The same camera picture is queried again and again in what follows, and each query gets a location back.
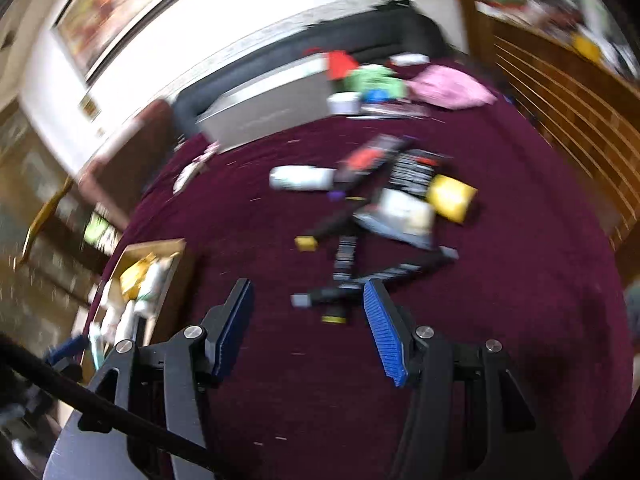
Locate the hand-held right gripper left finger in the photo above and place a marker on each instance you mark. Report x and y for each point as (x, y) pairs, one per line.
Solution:
(232, 330)

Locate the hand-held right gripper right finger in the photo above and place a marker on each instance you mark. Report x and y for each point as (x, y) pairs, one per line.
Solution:
(387, 335)

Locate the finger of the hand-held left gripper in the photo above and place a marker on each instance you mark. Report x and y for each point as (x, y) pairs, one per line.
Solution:
(67, 347)

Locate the black marker olive cap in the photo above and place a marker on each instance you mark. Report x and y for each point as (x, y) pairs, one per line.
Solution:
(335, 317)

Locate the white bottle green leaf label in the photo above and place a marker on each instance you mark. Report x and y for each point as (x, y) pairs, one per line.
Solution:
(122, 322)

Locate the black marker grey cap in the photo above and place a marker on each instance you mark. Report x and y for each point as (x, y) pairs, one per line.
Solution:
(410, 265)

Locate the cardboard box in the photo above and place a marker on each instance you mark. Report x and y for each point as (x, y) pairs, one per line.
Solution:
(175, 270)

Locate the black marker white print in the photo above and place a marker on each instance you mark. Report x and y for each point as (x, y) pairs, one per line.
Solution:
(345, 260)

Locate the white dropper bottle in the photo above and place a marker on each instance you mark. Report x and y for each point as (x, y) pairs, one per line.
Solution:
(152, 285)

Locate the yellow snack packet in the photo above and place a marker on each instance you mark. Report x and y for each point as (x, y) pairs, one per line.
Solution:
(134, 277)

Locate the black marker yellow cap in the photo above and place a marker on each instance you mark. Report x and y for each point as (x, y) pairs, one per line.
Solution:
(330, 225)

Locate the black clear snack packet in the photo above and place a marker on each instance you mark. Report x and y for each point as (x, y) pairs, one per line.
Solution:
(405, 210)

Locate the yellow round jar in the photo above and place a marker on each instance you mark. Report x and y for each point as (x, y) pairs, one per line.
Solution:
(450, 197)

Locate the white bottle grey cap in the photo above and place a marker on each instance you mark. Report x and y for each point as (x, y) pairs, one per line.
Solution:
(300, 178)

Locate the wooden armchair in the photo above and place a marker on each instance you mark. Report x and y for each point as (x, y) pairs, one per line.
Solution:
(45, 215)

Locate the black marker purple cap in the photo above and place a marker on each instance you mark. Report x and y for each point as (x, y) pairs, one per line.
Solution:
(337, 194)

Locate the red black packet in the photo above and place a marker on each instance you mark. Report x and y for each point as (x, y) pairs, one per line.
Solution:
(367, 157)

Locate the wooden glass door cabinet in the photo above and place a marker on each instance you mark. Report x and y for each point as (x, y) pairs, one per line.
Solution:
(30, 160)

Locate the red brown upholstered chair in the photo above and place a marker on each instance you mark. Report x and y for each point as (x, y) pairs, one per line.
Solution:
(130, 160)

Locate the clear pen packet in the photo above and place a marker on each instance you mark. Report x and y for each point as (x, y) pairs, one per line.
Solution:
(395, 110)

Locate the long grey box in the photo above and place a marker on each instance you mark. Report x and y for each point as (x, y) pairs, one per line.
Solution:
(265, 105)

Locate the white usb charger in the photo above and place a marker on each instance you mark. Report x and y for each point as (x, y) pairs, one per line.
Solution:
(343, 104)

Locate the blue small item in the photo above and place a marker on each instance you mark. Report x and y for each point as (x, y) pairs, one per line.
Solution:
(375, 96)

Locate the pink cloth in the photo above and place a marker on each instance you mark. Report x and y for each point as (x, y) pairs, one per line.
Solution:
(450, 87)

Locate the green cloth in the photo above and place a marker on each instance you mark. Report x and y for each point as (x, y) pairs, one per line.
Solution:
(375, 80)

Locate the red small item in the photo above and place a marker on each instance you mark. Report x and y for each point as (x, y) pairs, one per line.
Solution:
(342, 64)

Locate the wooden counter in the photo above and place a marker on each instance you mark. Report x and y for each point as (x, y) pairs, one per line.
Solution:
(550, 110)

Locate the black leather sofa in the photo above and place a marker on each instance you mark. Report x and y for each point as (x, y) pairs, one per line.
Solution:
(350, 35)

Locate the yellow box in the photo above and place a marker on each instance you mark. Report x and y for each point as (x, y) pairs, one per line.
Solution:
(586, 46)

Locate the small yellow wall plaque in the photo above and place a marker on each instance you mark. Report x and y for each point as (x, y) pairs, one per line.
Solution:
(90, 107)

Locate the wooden door frame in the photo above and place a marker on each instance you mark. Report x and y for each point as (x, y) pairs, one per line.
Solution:
(462, 5)

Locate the framed wall picture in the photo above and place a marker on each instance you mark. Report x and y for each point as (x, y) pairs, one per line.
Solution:
(125, 5)

